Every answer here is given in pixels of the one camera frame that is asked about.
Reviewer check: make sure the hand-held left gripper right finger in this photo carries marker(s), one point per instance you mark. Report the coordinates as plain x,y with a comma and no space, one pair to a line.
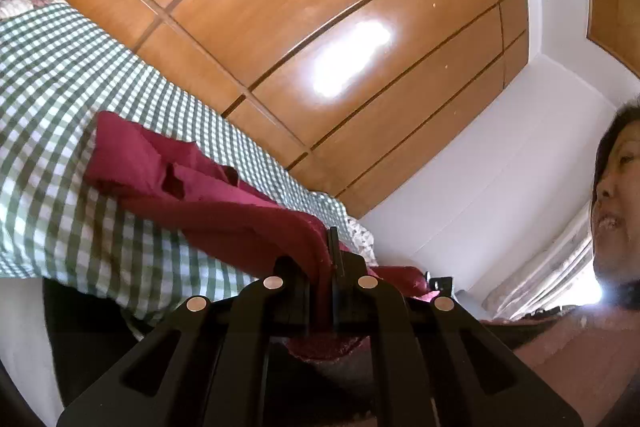
346,302

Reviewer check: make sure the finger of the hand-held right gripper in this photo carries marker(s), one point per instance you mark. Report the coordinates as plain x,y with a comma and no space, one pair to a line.
441,283

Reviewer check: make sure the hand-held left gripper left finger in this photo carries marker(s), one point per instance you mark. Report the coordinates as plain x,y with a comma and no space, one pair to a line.
295,302

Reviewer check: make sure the dark red knit sweater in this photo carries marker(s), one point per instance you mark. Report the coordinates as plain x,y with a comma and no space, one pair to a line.
225,207

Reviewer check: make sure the light patterned curtain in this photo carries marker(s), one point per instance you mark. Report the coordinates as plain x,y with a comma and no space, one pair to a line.
550,267

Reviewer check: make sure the person's pink top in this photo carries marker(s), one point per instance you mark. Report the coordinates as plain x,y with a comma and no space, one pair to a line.
575,357

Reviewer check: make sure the person's head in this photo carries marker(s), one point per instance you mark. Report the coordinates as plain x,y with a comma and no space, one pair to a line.
617,207

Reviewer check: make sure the wooden wardrobe doors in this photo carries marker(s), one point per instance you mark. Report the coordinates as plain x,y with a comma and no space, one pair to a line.
300,7

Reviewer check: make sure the green white checked blanket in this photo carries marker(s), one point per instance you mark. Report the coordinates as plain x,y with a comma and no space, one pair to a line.
50,107

